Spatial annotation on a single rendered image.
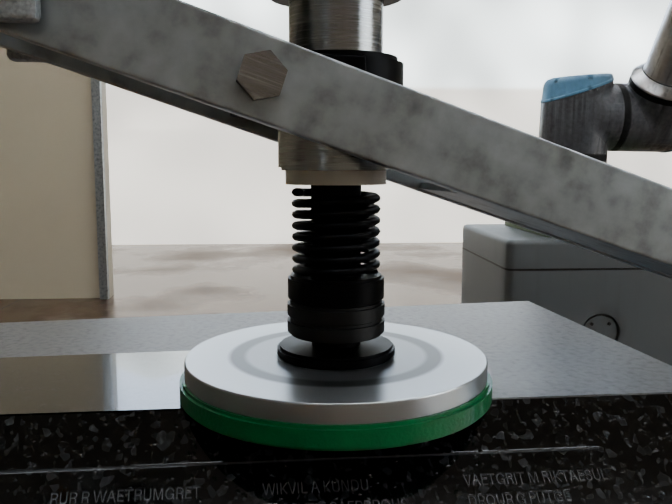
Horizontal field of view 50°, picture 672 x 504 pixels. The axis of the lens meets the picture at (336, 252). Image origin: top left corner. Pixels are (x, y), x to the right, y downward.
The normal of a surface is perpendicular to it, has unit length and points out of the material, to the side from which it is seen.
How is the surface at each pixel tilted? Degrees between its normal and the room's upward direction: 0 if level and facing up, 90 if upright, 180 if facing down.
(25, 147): 90
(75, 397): 0
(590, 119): 93
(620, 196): 90
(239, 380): 0
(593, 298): 90
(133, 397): 0
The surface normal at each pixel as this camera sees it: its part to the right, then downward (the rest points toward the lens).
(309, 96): 0.21, 0.12
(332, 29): -0.09, 0.12
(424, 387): 0.00, -0.99
